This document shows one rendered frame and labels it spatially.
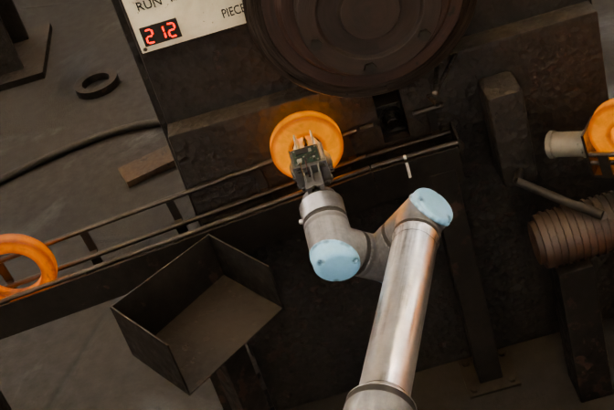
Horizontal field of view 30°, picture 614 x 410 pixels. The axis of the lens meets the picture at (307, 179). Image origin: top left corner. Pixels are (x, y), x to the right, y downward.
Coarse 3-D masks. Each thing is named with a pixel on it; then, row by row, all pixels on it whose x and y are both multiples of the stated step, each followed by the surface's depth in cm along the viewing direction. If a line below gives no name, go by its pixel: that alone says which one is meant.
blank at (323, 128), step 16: (304, 112) 243; (320, 112) 244; (288, 128) 242; (304, 128) 242; (320, 128) 243; (336, 128) 244; (272, 144) 244; (288, 144) 244; (336, 144) 245; (272, 160) 246; (288, 160) 246; (336, 160) 248
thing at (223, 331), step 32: (192, 256) 239; (224, 256) 241; (160, 288) 236; (192, 288) 242; (224, 288) 243; (256, 288) 237; (128, 320) 225; (160, 320) 239; (192, 320) 239; (224, 320) 236; (256, 320) 232; (160, 352) 221; (192, 352) 231; (224, 352) 228; (192, 384) 224; (224, 384) 244; (256, 384) 244
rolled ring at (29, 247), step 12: (0, 240) 248; (12, 240) 248; (24, 240) 249; (36, 240) 251; (0, 252) 249; (12, 252) 249; (24, 252) 250; (36, 252) 250; (48, 252) 252; (48, 264) 252; (48, 276) 254; (0, 288) 257; (24, 288) 259; (12, 300) 257
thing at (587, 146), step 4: (588, 120) 239; (588, 124) 238; (584, 132) 236; (580, 136) 235; (584, 136) 235; (588, 136) 237; (584, 140) 235; (588, 140) 237; (584, 144) 236; (588, 144) 237; (584, 148) 237; (588, 148) 237; (592, 148) 239; (588, 160) 238; (588, 164) 239; (592, 168) 239; (596, 168) 241; (592, 172) 239; (592, 176) 240
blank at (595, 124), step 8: (608, 104) 231; (600, 112) 232; (608, 112) 231; (592, 120) 234; (600, 120) 233; (608, 120) 232; (592, 128) 235; (600, 128) 234; (608, 128) 234; (592, 136) 237; (600, 136) 236; (608, 136) 235; (592, 144) 238; (600, 144) 237; (608, 144) 236
